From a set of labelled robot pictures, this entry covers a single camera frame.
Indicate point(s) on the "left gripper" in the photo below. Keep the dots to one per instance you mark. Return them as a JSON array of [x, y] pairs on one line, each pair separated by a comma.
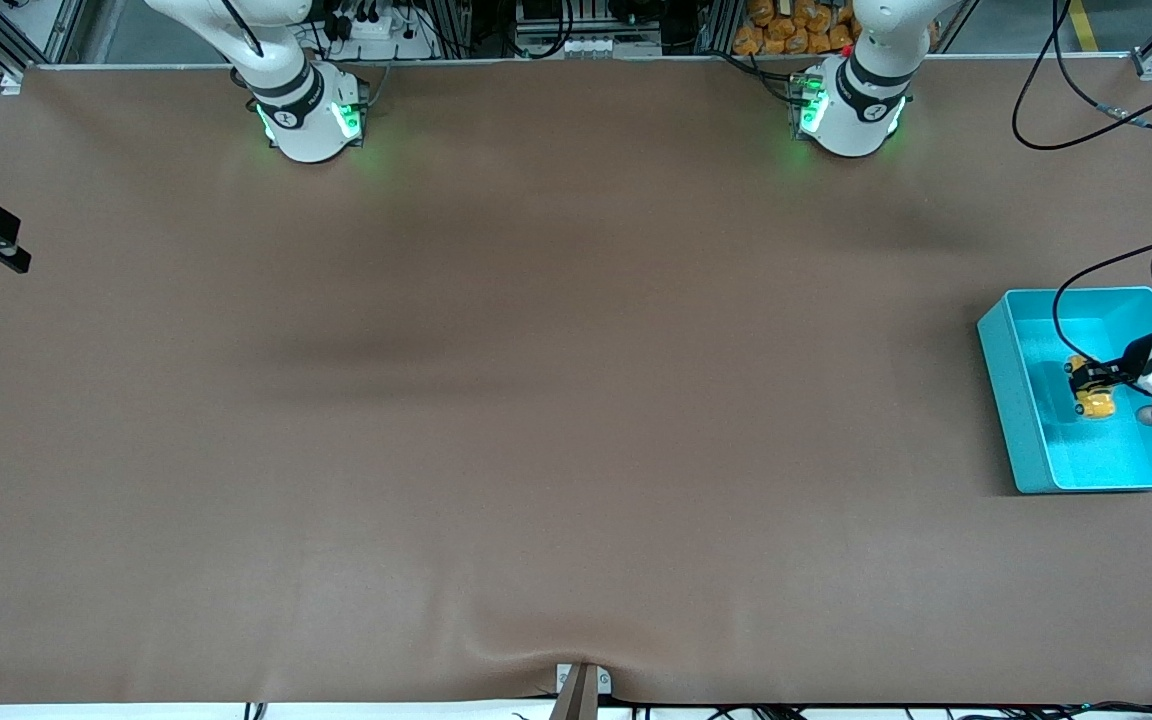
[[1112, 374]]

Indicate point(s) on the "yellow beetle toy car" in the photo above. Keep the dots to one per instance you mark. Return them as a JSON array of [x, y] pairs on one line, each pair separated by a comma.
[[1096, 405]]

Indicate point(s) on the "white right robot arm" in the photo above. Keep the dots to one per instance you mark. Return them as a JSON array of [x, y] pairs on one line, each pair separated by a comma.
[[306, 130]]

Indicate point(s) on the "turquoise plastic bin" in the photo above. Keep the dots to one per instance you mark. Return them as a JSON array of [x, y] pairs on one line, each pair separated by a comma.
[[1096, 460]]

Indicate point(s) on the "white power strip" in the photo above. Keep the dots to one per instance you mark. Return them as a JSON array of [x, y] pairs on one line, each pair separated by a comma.
[[386, 40]]

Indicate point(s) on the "pile of orange round items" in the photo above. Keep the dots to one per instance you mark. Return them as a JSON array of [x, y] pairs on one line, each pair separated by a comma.
[[786, 30]]

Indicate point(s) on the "brown table mat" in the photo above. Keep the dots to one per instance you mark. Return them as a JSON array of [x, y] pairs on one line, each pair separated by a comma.
[[536, 450]]

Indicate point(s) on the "grey device with white connectors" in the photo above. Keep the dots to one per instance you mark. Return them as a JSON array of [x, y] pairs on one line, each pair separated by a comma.
[[586, 45]]

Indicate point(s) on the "small metal bracket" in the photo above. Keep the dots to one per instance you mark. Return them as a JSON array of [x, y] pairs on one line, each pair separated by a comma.
[[564, 680]]

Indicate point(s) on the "brown post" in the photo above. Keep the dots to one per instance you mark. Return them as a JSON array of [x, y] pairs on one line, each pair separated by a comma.
[[576, 705]]

